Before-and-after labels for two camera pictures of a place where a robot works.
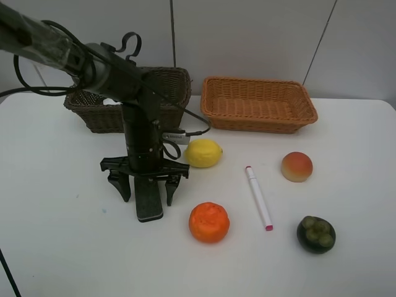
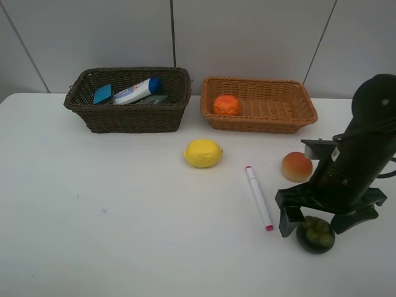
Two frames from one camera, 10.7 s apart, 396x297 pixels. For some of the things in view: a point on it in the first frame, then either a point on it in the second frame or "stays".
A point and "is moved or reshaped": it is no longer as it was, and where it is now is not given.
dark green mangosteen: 315,235 stays
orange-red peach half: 296,166 stays
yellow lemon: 203,153 stays
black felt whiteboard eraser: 148,201 is moved or reshaped
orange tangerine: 209,222 -> 226,105
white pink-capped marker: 260,199 stays
